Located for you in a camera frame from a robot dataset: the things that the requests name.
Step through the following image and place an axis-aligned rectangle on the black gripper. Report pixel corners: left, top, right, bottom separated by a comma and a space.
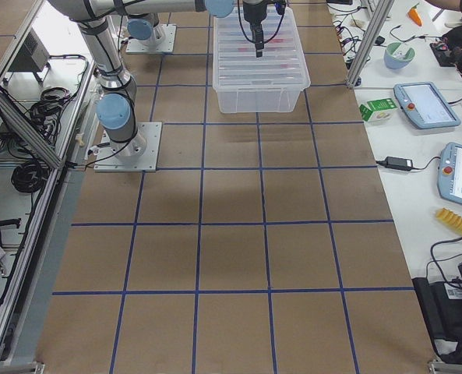
242, 0, 265, 58

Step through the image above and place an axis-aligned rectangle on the clear plastic box lid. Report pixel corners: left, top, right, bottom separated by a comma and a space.
213, 5, 312, 91

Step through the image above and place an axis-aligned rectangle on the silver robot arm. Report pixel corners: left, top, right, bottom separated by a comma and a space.
50, 1, 272, 161
127, 13, 166, 48

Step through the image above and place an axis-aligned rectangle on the clear plastic storage box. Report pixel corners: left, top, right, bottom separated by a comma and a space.
213, 6, 311, 114

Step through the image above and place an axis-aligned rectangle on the green blue bowl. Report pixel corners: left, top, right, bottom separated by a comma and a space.
383, 42, 415, 70

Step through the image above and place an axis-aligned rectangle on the green white carton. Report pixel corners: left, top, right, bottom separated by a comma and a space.
359, 97, 398, 122

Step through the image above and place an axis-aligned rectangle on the orange toy carrot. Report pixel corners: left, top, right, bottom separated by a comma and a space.
407, 3, 423, 27

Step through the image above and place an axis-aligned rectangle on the blue teach pendant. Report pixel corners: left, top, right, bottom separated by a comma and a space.
437, 142, 462, 205
393, 82, 461, 130

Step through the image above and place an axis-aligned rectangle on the black power adapter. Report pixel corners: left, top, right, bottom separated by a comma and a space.
376, 156, 414, 171

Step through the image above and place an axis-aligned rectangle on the yellow ridged toy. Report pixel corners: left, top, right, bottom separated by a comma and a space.
435, 208, 462, 236

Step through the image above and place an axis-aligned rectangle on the black device on table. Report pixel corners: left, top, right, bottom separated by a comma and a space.
412, 263, 462, 365

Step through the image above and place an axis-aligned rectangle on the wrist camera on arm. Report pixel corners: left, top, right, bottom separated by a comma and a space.
273, 0, 287, 16

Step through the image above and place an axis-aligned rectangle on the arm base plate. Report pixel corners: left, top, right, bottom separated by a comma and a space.
93, 122, 162, 172
126, 23, 177, 55

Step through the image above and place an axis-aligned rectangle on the aluminium frame post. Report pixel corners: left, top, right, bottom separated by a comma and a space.
346, 0, 394, 89

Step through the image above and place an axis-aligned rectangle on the grey box under frame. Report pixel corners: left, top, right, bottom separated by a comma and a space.
3, 28, 51, 84

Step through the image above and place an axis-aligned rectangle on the black cable coil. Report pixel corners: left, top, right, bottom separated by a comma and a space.
11, 160, 44, 194

